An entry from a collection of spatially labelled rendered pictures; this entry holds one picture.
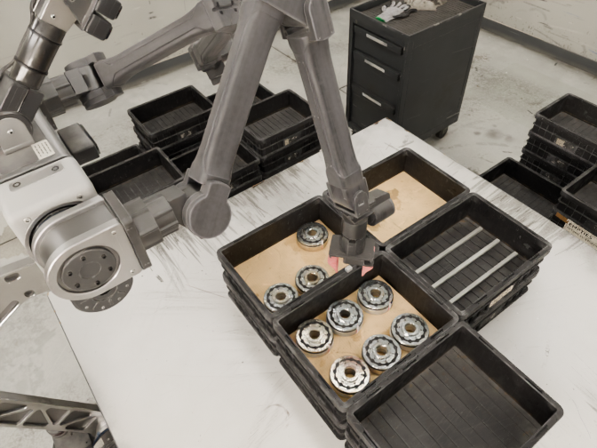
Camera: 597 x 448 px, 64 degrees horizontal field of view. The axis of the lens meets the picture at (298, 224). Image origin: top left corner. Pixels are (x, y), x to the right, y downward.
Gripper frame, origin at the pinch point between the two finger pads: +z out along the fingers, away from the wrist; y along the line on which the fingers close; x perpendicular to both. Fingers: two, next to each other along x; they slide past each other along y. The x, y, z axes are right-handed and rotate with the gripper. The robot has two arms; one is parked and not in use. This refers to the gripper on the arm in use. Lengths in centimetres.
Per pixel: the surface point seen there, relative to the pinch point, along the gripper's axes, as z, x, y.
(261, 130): 57, -132, 58
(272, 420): 36.8, 25.9, 16.5
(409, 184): 22, -60, -17
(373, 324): 23.1, -0.1, -8.0
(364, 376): 20.5, 17.2, -6.7
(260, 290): 23.6, -6.7, 26.3
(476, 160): 103, -182, -70
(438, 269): 22.7, -22.3, -26.4
